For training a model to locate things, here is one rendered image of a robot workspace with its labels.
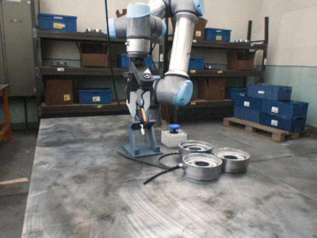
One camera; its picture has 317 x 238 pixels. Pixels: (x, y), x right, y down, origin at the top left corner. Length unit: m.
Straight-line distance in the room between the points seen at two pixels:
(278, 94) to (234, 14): 2.11
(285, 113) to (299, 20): 1.90
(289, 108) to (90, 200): 3.95
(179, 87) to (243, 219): 0.71
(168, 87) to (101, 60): 3.05
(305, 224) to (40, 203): 0.53
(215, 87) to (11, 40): 3.37
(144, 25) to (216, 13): 4.79
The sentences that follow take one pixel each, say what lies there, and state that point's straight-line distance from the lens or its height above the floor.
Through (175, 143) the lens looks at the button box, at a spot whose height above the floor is 0.81.
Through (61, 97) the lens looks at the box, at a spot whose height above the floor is 0.56.
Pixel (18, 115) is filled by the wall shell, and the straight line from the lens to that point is 4.73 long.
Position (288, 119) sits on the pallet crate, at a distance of 4.38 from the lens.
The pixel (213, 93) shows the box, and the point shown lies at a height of 0.57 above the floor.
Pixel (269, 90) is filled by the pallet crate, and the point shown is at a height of 0.72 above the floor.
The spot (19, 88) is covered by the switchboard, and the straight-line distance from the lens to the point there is 4.43.
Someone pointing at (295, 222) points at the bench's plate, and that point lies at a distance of 0.60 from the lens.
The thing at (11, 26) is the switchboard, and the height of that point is 1.55.
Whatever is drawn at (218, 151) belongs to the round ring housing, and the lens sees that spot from 0.83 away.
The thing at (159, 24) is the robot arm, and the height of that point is 1.22.
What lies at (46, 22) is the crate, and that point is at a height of 1.61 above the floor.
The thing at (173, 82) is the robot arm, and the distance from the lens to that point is 1.16.
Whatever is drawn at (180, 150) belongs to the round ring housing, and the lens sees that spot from 0.82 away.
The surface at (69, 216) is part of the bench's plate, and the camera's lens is 0.56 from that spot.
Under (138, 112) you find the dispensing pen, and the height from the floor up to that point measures 0.93.
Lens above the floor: 1.09
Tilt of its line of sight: 12 degrees down
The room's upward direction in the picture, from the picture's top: 2 degrees clockwise
